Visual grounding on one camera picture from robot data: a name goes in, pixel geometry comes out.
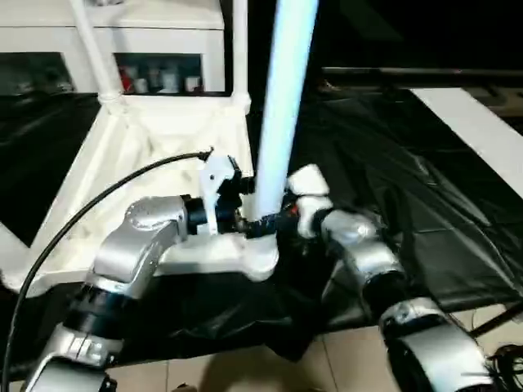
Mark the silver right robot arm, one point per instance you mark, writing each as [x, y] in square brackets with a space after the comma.
[367, 253]

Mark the black work mat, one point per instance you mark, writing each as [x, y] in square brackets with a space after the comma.
[388, 183]

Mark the white glass door cabinet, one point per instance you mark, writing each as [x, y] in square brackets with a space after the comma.
[163, 36]

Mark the long black rod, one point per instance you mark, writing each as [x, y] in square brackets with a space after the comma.
[429, 72]

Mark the flat white board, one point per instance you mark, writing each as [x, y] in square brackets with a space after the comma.
[478, 126]

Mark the small grey patterned ornament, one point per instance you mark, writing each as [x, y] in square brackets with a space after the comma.
[107, 1]

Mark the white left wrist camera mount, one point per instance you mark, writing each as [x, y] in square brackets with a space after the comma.
[212, 175]

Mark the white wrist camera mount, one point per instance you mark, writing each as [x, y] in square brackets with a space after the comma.
[308, 179]
[212, 175]

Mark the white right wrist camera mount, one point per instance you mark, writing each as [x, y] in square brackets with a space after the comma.
[308, 179]

